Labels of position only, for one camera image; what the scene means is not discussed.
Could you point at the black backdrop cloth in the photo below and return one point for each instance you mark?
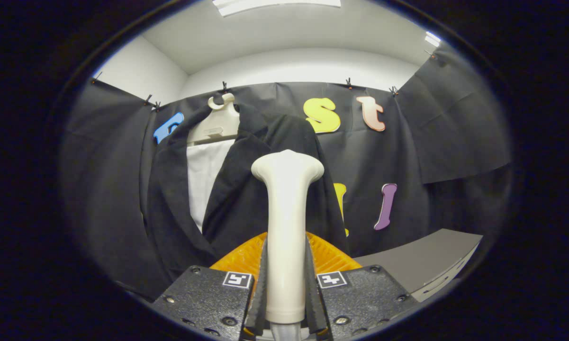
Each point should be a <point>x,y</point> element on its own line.
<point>455,142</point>

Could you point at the grey cabinet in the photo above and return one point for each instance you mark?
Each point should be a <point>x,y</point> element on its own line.
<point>426,258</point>

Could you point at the black suit jacket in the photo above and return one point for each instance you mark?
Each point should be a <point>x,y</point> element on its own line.
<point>246,199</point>

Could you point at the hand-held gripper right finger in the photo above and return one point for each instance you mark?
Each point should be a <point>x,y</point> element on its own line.
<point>311,293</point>

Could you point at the white clothes hanger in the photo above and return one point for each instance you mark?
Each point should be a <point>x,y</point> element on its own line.
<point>218,125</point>

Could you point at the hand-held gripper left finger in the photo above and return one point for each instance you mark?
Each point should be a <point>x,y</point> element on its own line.
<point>261,293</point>

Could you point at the row of black cloth clips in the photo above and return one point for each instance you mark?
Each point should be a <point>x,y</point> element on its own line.
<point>224,87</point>

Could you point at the white shirt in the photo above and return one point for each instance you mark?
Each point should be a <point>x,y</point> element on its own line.
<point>203,180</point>

